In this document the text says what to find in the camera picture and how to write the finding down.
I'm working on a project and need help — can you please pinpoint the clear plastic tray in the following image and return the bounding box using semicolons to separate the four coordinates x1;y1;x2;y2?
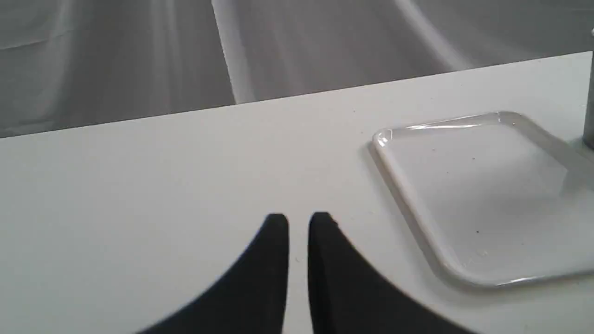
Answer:
371;111;594;289

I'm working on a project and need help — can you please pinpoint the grey fabric backdrop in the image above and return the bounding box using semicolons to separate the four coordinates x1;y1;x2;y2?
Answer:
0;0;593;138

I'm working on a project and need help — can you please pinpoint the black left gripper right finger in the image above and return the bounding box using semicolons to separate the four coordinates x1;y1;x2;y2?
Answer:
308;212;467;334

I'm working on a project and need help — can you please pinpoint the stainless steel cup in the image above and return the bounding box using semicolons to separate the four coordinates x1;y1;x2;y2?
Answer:
582;28;594;150

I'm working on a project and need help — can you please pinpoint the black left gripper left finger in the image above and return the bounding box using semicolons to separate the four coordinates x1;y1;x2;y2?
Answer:
144;213;290;334

